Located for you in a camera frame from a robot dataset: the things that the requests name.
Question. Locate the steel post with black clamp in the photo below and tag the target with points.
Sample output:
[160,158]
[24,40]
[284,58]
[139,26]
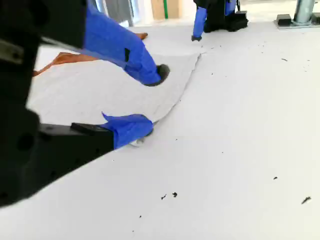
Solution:
[303,12]

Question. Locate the grey hanging fabric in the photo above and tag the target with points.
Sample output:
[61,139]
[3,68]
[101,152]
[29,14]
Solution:
[120,10]

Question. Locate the cardboard box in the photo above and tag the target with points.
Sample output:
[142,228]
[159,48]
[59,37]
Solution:
[157,8]

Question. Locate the grey t-shirt with brown sleeves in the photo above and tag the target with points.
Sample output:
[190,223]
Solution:
[100,95]

